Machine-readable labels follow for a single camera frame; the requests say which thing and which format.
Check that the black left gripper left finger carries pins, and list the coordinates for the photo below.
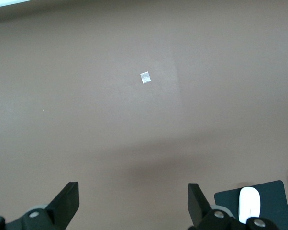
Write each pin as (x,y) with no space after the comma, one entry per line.
(60,210)

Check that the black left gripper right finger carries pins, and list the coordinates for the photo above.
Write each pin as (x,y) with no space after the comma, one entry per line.
(201,215)

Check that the white computer mouse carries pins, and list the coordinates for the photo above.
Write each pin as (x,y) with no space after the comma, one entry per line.
(250,203)

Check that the black mouse pad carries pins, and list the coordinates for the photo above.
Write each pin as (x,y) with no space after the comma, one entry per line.
(273,203)

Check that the small clear tape patch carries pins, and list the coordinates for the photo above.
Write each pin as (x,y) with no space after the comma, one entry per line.
(145,77)

